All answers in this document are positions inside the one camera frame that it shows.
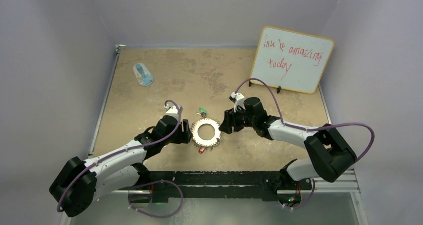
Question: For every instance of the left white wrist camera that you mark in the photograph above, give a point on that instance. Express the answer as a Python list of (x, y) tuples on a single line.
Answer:
[(173, 111)]

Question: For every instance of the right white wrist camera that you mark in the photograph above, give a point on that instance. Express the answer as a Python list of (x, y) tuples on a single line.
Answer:
[(238, 100)]

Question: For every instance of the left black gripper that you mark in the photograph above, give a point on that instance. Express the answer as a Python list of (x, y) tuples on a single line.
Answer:
[(183, 136)]

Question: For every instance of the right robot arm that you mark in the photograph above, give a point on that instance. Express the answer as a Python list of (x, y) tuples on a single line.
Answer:
[(329, 155)]

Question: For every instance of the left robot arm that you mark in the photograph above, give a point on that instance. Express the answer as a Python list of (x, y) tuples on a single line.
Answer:
[(80, 182)]

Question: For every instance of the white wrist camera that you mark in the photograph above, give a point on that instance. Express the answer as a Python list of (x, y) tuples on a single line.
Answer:
[(238, 100), (173, 111)]

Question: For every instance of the whiteboard with yellow frame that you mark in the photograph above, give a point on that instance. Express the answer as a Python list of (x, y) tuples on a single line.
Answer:
[(291, 60)]

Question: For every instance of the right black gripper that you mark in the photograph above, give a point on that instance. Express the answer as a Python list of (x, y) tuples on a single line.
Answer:
[(230, 120)]

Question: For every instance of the green tag key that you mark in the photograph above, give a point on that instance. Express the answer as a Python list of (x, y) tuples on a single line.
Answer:
[(202, 112)]

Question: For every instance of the metal disc with keyrings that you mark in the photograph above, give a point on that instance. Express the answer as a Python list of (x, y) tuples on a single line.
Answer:
[(205, 133)]

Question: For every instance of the blue white blister package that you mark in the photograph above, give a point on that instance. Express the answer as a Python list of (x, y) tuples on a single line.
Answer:
[(142, 74)]

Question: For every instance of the black base beam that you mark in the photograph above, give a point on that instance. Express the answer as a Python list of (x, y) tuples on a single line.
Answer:
[(269, 186)]

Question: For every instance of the red key tag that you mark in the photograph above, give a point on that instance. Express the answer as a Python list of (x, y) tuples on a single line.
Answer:
[(201, 149)]

